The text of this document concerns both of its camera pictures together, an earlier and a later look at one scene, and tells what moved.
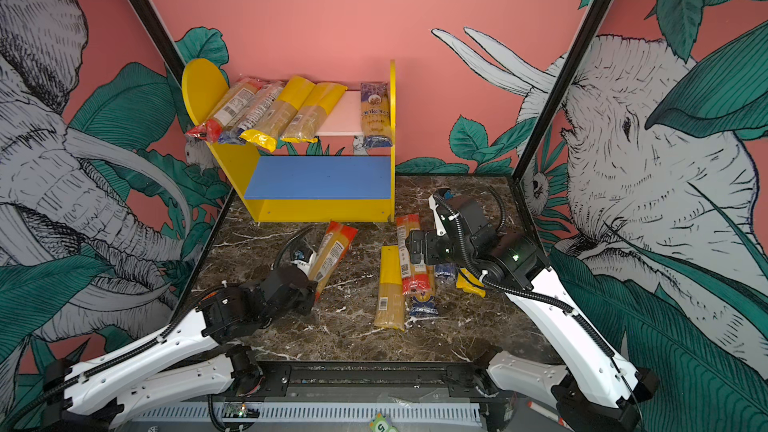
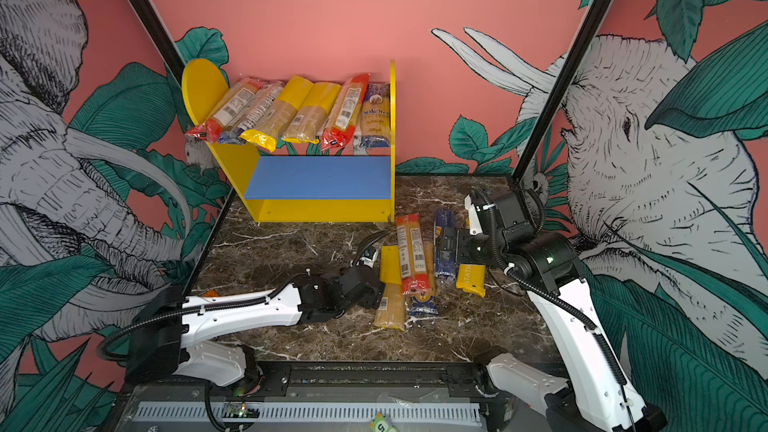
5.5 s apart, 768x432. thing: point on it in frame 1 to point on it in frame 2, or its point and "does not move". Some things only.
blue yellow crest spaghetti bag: x=422 y=307 does not move
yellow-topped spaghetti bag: x=277 y=117 does not move
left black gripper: x=309 y=297 to x=374 y=302
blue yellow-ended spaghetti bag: x=264 y=100 does not move
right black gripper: x=432 y=257 to x=463 y=252
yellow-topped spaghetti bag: x=389 y=308 does not move
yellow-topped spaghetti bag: x=308 y=120 does not move
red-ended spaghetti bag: x=227 y=108 does not move
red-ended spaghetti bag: x=334 y=243 to x=343 y=110
